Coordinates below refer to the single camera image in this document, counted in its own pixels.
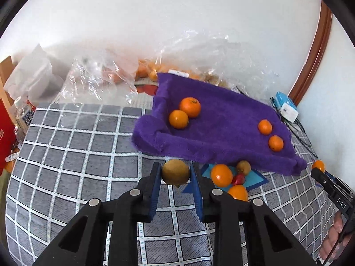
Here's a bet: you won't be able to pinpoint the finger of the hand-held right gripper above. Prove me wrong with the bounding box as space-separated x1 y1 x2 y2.
311 168 334 193
324 171 347 187

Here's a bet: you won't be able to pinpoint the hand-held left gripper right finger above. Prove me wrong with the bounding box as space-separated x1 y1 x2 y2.
189 162 319 266

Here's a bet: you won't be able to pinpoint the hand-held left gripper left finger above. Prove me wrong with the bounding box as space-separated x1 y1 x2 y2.
33 162 163 266

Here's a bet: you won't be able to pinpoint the small mandarin orange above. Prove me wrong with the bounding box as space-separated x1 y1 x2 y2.
211 164 233 188
227 184 249 202
311 160 326 173
258 119 273 135
268 135 284 152

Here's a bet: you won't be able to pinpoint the greenish brown round fruit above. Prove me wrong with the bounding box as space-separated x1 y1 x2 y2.
162 159 191 186
236 160 251 176

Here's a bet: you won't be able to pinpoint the large mandarin orange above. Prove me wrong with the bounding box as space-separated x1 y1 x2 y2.
179 97 201 118
169 110 189 129

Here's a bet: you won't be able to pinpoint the purple towel-covered tray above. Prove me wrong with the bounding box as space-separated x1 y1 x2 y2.
132 72 308 176

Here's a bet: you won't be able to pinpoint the person's right hand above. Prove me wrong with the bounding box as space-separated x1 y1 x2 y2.
319 212 347 259

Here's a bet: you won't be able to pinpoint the small red fruit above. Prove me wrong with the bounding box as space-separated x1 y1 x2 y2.
231 173 247 186

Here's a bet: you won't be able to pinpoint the blue and white box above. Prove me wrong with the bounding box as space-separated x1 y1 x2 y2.
274 91 299 123

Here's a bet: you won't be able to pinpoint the grey checked blanket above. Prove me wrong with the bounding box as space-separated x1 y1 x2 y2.
6 102 341 266

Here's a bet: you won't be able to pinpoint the pile of bagged oranges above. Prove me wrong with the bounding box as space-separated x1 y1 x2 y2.
136 59 200 81

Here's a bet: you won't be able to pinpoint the small clear plastic bag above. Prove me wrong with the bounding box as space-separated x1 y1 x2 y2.
59 48 139 104

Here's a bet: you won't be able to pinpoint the large clear plastic bag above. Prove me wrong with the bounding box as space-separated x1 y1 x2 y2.
155 29 279 103

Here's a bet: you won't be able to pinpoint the wooden nightstand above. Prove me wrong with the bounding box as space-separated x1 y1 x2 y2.
3 144 21 174

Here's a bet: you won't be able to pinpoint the clear water bottle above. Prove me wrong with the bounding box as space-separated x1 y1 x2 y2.
12 97 36 142

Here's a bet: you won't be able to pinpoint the red paper bag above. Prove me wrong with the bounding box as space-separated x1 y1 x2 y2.
0 98 17 175

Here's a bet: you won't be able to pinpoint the white plastic bag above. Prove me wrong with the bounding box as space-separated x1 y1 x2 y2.
3 43 65 103

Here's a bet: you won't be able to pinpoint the black cables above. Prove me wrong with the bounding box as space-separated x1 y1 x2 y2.
236 86 318 158

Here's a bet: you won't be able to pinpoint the brown wooden door frame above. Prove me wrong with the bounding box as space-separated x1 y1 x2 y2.
287 0 333 107

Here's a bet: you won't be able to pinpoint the wooden chair frame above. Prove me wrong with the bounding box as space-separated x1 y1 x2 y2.
0 56 14 100

